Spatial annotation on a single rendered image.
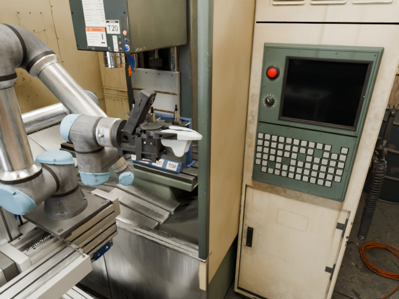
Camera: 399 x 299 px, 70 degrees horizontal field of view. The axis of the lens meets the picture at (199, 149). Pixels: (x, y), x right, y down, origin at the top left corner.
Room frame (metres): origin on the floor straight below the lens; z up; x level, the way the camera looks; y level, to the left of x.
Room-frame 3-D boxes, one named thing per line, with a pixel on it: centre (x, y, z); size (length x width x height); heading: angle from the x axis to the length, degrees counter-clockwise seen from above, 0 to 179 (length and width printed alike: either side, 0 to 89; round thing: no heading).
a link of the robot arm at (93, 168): (0.70, 0.29, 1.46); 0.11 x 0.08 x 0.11; 164
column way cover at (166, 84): (2.44, 0.38, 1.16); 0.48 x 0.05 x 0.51; 63
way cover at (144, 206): (1.60, 0.59, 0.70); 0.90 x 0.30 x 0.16; 63
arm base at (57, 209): (0.89, 0.51, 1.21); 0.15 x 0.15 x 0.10
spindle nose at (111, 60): (2.05, 0.59, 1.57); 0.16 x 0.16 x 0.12
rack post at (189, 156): (1.73, 0.07, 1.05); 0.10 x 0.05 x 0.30; 153
